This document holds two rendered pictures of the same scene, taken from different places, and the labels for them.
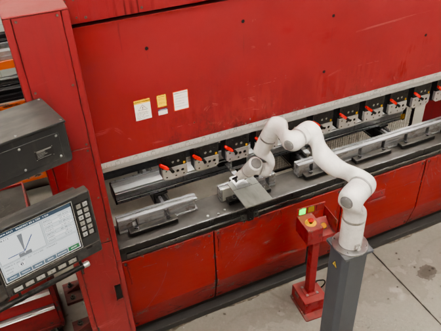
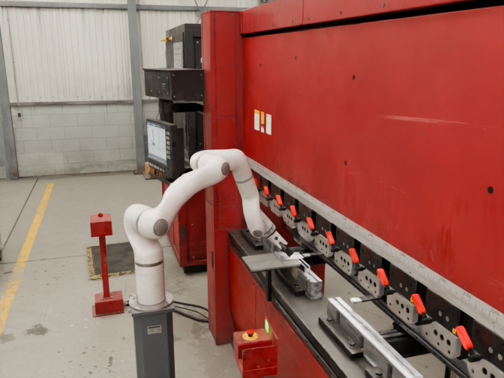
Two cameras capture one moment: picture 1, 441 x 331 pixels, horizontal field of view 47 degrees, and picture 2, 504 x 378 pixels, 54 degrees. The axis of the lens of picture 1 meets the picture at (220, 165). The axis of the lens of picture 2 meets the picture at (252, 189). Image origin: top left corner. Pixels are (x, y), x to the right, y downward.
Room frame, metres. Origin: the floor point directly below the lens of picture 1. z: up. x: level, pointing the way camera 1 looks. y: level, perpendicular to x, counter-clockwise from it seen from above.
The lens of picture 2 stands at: (2.54, -2.58, 2.02)
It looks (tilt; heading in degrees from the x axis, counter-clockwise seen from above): 15 degrees down; 95
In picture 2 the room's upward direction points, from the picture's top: straight up
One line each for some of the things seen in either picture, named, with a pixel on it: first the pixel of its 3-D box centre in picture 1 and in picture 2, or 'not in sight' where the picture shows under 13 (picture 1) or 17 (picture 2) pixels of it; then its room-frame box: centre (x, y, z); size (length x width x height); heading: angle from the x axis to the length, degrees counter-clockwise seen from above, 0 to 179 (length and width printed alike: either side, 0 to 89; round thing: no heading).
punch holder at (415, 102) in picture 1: (417, 92); (502, 358); (3.09, -1.38, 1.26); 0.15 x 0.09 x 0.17; 113
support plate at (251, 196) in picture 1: (249, 191); (270, 261); (2.42, -0.17, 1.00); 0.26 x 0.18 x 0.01; 23
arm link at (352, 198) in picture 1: (353, 203); (143, 232); (1.90, -0.65, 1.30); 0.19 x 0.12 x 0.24; 139
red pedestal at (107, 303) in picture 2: not in sight; (103, 263); (1.01, 1.02, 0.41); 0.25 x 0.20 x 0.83; 23
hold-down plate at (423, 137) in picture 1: (416, 140); not in sight; (3.05, -1.43, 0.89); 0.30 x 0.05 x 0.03; 113
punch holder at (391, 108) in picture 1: (394, 99); (451, 321); (3.01, -1.19, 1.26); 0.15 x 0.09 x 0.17; 113
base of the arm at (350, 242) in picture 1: (352, 231); (150, 281); (1.93, -0.67, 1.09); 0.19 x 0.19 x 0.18
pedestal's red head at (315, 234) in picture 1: (315, 223); (254, 346); (2.37, -0.59, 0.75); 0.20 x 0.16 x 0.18; 109
